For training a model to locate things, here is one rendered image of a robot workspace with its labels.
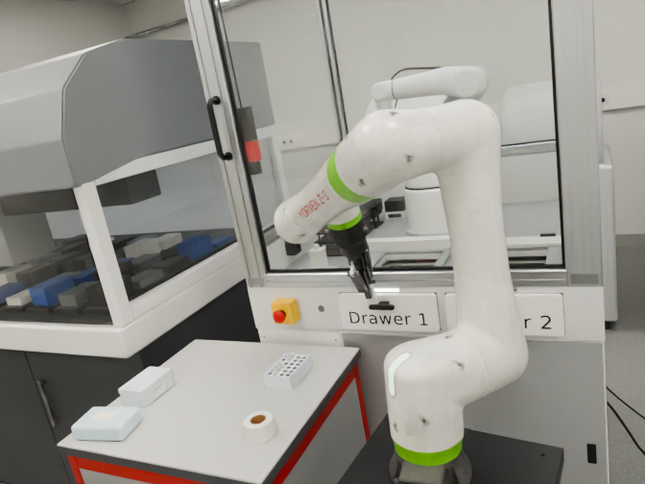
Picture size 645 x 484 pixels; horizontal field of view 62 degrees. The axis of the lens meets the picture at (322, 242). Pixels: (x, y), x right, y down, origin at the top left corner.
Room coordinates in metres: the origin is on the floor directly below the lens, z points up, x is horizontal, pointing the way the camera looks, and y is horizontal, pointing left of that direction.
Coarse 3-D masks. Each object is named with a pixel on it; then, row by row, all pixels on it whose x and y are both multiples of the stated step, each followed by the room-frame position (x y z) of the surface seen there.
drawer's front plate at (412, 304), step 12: (348, 300) 1.46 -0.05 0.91; (360, 300) 1.44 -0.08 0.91; (384, 300) 1.41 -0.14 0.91; (396, 300) 1.39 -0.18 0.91; (408, 300) 1.37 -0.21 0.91; (420, 300) 1.36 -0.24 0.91; (432, 300) 1.34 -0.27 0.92; (348, 312) 1.46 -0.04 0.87; (360, 312) 1.44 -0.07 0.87; (372, 312) 1.42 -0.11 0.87; (384, 312) 1.41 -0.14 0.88; (396, 312) 1.39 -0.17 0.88; (408, 312) 1.38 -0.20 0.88; (420, 312) 1.36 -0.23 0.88; (432, 312) 1.34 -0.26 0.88; (348, 324) 1.46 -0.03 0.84; (360, 324) 1.44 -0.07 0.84; (372, 324) 1.43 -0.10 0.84; (384, 324) 1.41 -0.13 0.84; (408, 324) 1.38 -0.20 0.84; (432, 324) 1.35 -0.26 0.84
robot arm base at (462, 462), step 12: (396, 456) 0.82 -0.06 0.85; (396, 468) 0.81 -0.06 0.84; (408, 468) 0.77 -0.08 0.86; (420, 468) 0.77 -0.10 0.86; (432, 468) 0.76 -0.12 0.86; (444, 468) 0.77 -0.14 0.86; (456, 468) 0.78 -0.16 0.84; (468, 468) 0.80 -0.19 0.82; (396, 480) 0.80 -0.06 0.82; (408, 480) 0.74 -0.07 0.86; (420, 480) 0.74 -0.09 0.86; (432, 480) 0.74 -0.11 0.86; (444, 480) 0.75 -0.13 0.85; (456, 480) 0.78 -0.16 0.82; (468, 480) 0.78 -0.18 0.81
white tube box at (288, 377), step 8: (280, 360) 1.39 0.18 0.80; (296, 360) 1.38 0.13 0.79; (304, 360) 1.36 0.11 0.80; (272, 368) 1.35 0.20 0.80; (288, 368) 1.34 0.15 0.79; (296, 368) 1.33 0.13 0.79; (304, 368) 1.35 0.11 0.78; (264, 376) 1.31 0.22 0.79; (272, 376) 1.30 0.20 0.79; (280, 376) 1.29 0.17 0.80; (288, 376) 1.29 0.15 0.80; (296, 376) 1.30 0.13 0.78; (272, 384) 1.30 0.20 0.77; (280, 384) 1.29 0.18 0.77; (288, 384) 1.28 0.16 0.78; (296, 384) 1.30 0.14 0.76
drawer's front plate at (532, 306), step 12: (444, 300) 1.33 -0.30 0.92; (516, 300) 1.24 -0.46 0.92; (528, 300) 1.23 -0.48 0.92; (540, 300) 1.22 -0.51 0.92; (552, 300) 1.21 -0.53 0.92; (528, 312) 1.23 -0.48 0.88; (540, 312) 1.22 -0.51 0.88; (552, 312) 1.21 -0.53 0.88; (528, 324) 1.23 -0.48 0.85; (540, 324) 1.22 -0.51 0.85; (552, 324) 1.21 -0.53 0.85
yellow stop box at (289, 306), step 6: (276, 300) 1.57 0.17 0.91; (282, 300) 1.56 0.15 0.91; (288, 300) 1.55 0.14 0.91; (294, 300) 1.54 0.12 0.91; (276, 306) 1.54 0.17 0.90; (282, 306) 1.53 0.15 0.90; (288, 306) 1.52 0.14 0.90; (294, 306) 1.53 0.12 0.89; (288, 312) 1.52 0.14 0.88; (294, 312) 1.53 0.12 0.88; (288, 318) 1.52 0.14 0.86; (294, 318) 1.52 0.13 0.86; (282, 324) 1.54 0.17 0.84; (288, 324) 1.53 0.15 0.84; (294, 324) 1.52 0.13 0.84
